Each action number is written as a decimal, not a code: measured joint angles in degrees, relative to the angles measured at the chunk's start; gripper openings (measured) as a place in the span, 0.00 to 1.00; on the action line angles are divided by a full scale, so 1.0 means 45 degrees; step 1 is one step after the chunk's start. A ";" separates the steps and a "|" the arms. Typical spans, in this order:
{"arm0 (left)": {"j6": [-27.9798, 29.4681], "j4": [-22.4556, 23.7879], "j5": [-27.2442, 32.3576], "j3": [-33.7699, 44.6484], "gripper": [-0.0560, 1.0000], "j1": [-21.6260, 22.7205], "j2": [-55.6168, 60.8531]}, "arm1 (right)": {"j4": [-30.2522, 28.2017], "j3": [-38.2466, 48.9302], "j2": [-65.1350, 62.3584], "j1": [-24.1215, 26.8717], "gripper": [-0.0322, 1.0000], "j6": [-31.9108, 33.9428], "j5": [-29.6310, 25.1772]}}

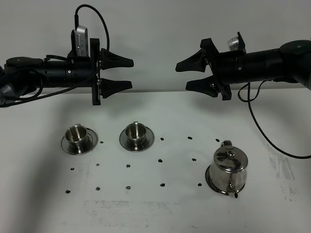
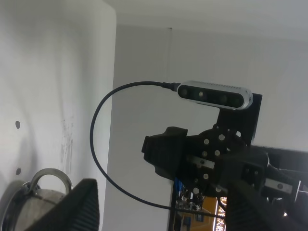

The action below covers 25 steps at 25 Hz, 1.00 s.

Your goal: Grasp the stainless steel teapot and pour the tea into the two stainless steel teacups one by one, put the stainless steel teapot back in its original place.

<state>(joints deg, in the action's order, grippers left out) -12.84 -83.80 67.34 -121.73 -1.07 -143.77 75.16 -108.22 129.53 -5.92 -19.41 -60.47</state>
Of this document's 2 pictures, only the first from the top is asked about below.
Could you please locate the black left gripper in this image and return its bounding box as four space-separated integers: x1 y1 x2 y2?
67 38 134 105

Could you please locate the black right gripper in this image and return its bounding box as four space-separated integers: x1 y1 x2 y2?
175 32 246 100

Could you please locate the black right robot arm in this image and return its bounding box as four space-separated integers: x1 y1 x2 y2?
175 34 311 100

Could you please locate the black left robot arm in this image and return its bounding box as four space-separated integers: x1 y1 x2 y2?
0 38 134 108

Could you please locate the right stainless steel teacup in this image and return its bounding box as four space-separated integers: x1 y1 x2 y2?
125 121 146 150

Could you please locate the stainless steel teacup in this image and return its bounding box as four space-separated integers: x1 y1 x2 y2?
64 124 88 154
125 121 146 150

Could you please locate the left stainless steel saucer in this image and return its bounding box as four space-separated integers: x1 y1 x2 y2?
61 127 98 155

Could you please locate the left stainless steel teacup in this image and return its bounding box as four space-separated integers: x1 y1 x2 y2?
64 124 88 154

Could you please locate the right stainless steel saucer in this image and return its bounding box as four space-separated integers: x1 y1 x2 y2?
119 127 155 152

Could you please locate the stainless steel teapot saucer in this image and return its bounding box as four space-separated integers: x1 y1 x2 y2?
205 165 247 198

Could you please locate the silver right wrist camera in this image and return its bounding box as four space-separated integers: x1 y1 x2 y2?
227 36 240 51

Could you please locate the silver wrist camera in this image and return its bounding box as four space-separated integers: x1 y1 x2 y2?
71 25 88 57
227 36 240 51

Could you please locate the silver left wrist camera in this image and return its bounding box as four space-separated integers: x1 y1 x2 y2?
71 25 88 57

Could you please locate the black left camera cable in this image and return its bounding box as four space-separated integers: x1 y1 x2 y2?
0 5 110 106

